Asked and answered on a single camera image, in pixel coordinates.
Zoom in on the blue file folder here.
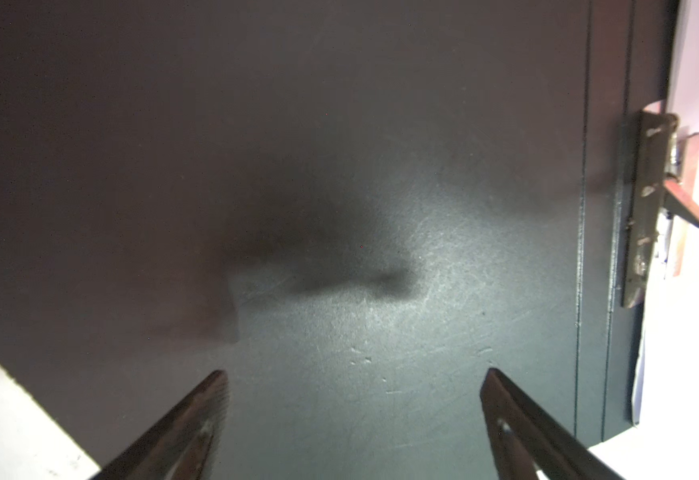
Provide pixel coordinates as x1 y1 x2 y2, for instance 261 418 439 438
0 1 679 479

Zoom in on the printed paper sheet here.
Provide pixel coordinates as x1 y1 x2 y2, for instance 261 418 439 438
633 1 699 426

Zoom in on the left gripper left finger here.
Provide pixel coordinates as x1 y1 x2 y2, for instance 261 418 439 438
93 370 229 479

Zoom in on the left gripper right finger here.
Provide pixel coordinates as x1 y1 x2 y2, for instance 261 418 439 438
481 368 621 479

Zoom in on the metal folder clip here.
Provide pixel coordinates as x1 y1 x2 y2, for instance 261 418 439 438
621 110 699 309

